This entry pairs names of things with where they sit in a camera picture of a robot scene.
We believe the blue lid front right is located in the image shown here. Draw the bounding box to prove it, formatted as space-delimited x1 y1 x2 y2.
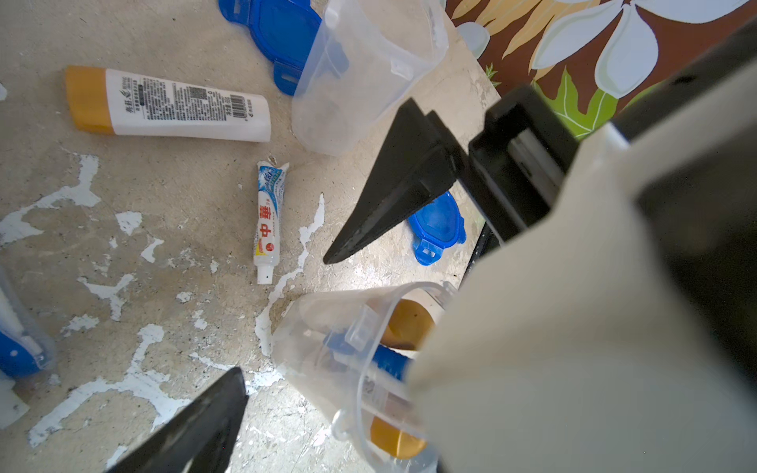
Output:
407 191 466 266

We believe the clear plastic cup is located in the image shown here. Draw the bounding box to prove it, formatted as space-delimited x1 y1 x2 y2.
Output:
272 282 457 472
292 0 449 157

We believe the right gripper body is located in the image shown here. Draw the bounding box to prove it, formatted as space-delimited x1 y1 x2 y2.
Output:
459 86 579 242

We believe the blue lid behind cup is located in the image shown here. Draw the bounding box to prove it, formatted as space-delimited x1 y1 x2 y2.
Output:
218 0 321 97

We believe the small toothpaste tube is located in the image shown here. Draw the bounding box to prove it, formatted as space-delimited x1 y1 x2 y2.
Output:
254 161 289 285

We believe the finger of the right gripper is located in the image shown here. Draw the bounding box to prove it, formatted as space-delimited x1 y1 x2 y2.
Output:
323 99 464 265

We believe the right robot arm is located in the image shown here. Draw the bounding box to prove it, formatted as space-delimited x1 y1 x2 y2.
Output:
323 23 756 472

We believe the white bottle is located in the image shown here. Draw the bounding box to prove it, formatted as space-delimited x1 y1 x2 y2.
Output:
65 66 272 143
361 380 428 460
380 299 436 351

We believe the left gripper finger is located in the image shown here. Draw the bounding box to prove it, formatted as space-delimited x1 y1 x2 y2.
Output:
108 367 248 472

